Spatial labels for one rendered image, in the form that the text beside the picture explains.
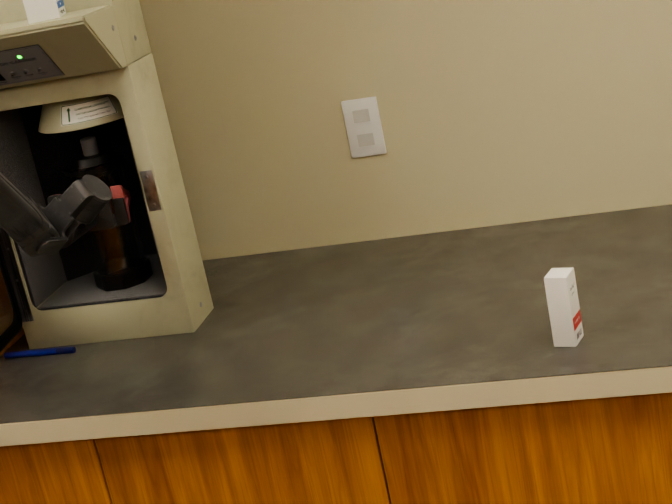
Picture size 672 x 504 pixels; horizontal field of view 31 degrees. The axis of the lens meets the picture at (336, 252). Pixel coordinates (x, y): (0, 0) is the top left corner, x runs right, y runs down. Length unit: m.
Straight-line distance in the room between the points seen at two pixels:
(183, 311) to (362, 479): 0.47
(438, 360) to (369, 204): 0.68
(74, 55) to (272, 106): 0.56
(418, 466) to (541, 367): 0.24
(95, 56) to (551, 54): 0.84
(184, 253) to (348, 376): 0.45
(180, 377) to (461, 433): 0.46
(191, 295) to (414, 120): 0.56
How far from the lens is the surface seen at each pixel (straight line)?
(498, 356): 1.80
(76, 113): 2.11
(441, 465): 1.83
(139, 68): 2.07
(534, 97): 2.34
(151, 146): 2.06
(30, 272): 2.23
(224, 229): 2.53
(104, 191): 2.02
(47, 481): 2.05
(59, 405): 1.99
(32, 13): 1.98
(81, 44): 1.96
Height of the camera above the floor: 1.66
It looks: 17 degrees down
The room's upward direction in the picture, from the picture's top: 12 degrees counter-clockwise
